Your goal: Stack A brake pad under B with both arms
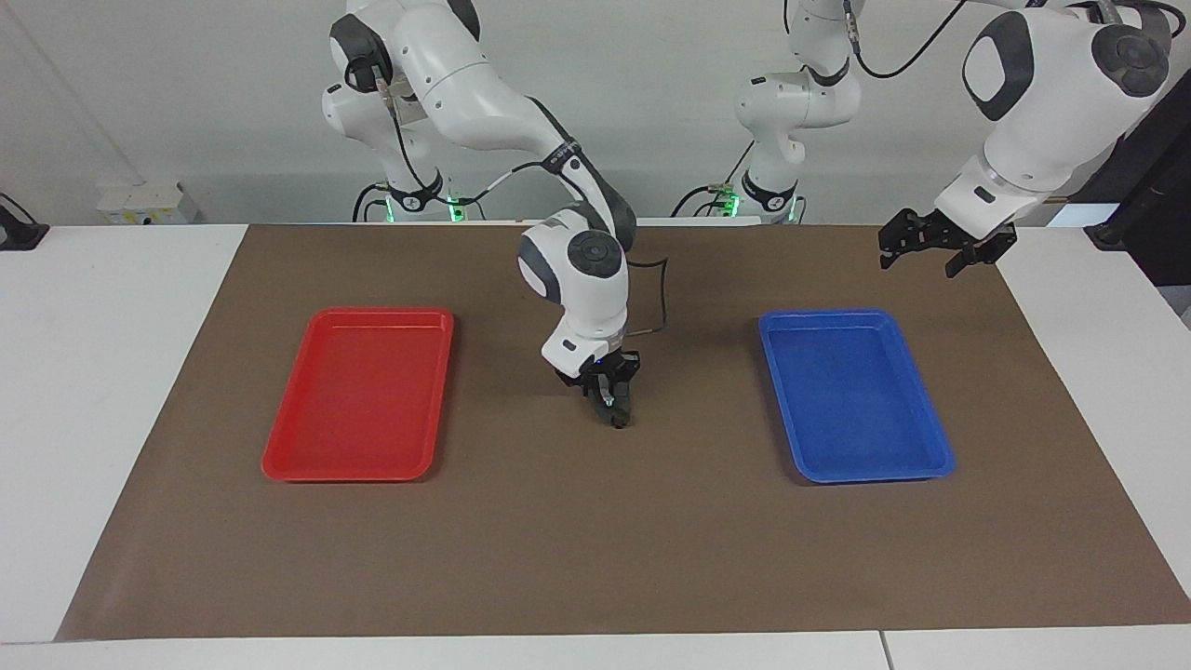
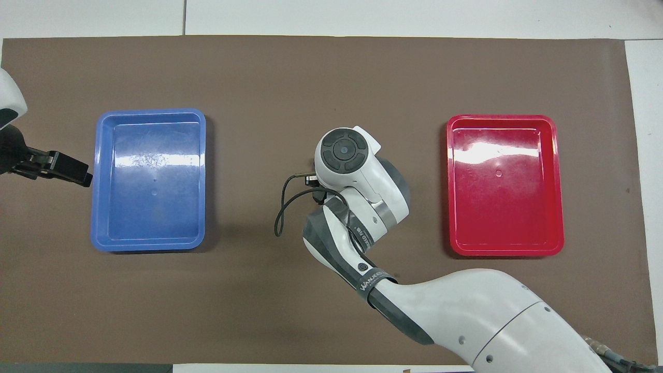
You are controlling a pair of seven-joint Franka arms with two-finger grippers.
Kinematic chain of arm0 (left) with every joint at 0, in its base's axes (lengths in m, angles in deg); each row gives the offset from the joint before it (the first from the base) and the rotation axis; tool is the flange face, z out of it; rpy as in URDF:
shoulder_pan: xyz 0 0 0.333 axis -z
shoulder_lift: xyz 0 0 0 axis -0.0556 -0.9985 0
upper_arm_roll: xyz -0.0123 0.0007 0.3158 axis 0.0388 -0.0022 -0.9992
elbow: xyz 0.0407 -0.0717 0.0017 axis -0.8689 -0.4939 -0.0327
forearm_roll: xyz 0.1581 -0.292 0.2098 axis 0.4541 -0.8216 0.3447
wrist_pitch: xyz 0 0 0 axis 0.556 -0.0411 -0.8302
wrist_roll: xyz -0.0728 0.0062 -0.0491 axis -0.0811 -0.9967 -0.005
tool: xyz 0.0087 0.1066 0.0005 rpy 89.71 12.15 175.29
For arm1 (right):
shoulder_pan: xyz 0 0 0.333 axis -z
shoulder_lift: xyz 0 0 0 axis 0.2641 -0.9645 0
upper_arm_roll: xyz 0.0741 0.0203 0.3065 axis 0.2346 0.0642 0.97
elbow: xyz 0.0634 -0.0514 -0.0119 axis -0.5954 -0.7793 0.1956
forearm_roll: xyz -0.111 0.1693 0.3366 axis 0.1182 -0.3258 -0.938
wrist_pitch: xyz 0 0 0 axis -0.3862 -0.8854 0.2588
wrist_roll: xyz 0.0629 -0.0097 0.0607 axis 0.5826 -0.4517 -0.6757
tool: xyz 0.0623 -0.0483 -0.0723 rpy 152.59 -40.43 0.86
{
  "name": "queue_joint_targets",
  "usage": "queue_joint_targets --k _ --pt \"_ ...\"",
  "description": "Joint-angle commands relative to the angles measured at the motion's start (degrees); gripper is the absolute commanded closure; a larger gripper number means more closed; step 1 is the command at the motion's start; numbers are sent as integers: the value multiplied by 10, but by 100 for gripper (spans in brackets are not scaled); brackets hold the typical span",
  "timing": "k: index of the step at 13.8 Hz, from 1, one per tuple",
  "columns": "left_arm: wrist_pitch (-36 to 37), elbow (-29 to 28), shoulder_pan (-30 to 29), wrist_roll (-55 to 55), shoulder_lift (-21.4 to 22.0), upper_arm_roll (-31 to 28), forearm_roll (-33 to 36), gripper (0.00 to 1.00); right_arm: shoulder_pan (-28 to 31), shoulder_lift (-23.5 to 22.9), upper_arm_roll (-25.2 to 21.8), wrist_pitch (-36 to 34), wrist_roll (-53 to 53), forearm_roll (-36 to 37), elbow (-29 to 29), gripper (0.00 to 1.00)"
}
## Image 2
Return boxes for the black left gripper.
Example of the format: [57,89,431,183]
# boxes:
[0,124,94,188]

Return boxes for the blue plastic tray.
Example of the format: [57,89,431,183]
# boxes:
[91,108,207,252]

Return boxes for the brown table mat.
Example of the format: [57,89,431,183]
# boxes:
[0,35,659,366]

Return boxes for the red plastic tray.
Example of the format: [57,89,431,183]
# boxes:
[445,114,565,257]

